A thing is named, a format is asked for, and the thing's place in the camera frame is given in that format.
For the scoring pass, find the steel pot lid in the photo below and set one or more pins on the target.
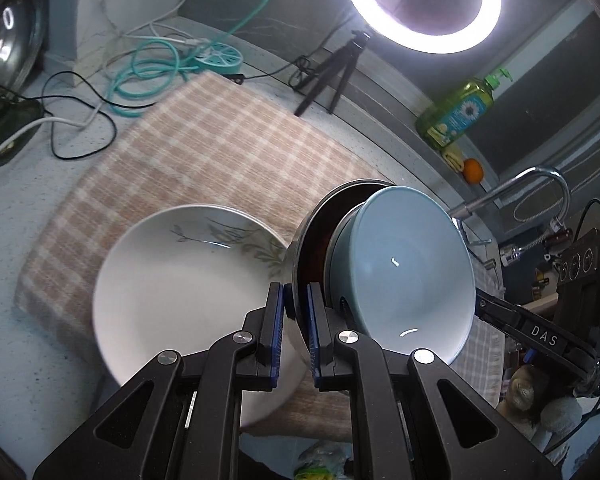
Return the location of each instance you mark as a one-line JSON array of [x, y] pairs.
[[15, 45]]

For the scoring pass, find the chrome kitchen faucet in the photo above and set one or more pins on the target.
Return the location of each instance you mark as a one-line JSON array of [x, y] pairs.
[[480, 202]]

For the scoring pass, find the beige checked cloth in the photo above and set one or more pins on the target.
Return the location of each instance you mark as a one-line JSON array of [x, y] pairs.
[[205, 135]]

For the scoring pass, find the black mini tripod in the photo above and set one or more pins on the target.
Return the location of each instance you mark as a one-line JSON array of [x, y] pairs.
[[337, 72]]

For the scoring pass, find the orange fruit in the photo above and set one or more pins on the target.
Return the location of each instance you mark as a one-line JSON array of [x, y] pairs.
[[472, 171]]

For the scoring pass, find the green dish soap bottle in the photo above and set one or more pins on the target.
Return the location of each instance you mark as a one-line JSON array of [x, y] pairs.
[[455, 115]]

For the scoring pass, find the yellow sponge cloth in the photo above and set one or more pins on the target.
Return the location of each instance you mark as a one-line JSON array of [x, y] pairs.
[[452, 157]]

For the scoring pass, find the person's right hand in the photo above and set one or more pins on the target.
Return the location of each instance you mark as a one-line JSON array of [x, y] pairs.
[[530, 390]]

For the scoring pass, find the stainless steel bowl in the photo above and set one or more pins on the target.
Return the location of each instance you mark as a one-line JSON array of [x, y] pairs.
[[295, 350]]

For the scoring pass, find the dark green dish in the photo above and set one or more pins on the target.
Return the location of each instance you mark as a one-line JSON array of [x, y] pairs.
[[10, 110]]

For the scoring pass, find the colourful plastic bag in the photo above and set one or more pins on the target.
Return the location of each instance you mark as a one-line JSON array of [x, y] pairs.
[[320, 465]]

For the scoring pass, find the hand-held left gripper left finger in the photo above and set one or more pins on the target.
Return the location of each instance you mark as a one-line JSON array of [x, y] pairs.
[[276, 330]]

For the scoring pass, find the small metal sink cap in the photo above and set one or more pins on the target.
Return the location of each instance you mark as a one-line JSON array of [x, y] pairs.
[[490, 264]]

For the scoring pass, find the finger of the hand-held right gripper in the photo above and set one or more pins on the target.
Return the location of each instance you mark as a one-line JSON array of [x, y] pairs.
[[500, 315]]

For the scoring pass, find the white plate with leaf print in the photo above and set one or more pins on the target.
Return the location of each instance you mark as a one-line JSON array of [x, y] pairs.
[[180, 300]]

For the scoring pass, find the round teal power strip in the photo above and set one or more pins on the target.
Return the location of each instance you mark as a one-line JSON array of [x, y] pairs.
[[220, 57]]

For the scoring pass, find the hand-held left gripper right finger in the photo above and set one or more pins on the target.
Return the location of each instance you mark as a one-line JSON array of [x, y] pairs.
[[312, 340]]

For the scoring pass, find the light blue bowl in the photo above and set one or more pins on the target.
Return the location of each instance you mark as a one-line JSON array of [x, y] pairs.
[[410, 280]]

